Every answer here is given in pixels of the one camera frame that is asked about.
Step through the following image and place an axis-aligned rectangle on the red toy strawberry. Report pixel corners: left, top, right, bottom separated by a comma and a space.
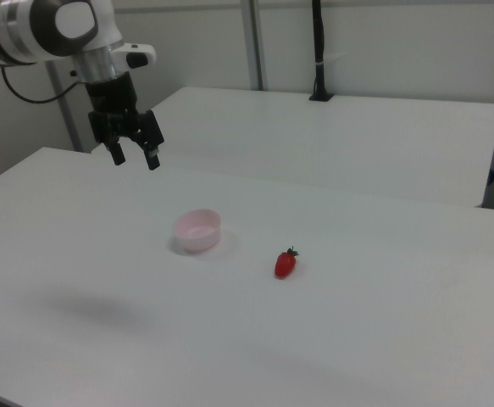
275, 247, 300, 280

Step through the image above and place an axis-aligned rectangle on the black camera pole with base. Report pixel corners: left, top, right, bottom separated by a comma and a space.
308, 0, 335, 102

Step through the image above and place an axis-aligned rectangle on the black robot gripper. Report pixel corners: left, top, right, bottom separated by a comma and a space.
86, 74, 165, 171

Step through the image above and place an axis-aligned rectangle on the pink plastic bowl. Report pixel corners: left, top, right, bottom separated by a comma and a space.
172, 208, 223, 254

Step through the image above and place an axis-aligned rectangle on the grey partition post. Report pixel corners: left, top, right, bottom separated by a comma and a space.
241, 0, 269, 92

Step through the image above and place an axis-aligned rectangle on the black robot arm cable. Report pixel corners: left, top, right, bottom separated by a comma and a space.
0, 65, 89, 105

